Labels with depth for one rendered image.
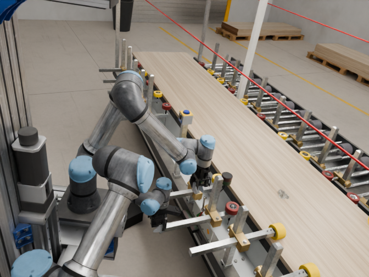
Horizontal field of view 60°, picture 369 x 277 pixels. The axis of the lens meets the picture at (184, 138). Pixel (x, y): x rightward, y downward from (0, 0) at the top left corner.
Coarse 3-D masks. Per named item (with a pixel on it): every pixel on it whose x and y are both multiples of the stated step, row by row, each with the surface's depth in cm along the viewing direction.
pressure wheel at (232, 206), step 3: (228, 204) 181; (231, 204) 182; (234, 204) 182; (237, 204) 182; (225, 207) 182; (228, 207) 180; (231, 207) 180; (234, 207) 181; (237, 207) 181; (225, 210) 181; (228, 210) 179; (231, 210) 178; (234, 210) 178; (237, 210) 179; (228, 213) 180; (231, 213) 179; (234, 213) 179; (228, 219) 186
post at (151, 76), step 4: (152, 76) 259; (148, 80) 264; (152, 80) 261; (148, 84) 265; (152, 84) 263; (148, 88) 266; (152, 88) 266; (148, 92) 267; (152, 92) 268; (148, 96) 268; (152, 96) 270; (148, 100) 270; (148, 104) 273
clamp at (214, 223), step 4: (204, 212) 185; (208, 212) 180; (212, 212) 180; (216, 212) 180; (212, 216) 177; (216, 216) 178; (212, 220) 176; (216, 220) 175; (220, 220) 175; (212, 224) 177; (216, 224) 176; (220, 224) 178
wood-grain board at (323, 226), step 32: (160, 64) 361; (192, 64) 375; (192, 96) 300; (224, 96) 310; (192, 128) 250; (224, 128) 257; (256, 128) 264; (224, 160) 219; (256, 160) 224; (288, 160) 230; (256, 192) 195; (288, 192) 199; (320, 192) 203; (256, 224) 174; (288, 224) 176; (320, 224) 179; (352, 224) 183; (288, 256) 157; (320, 256) 160; (352, 256) 163
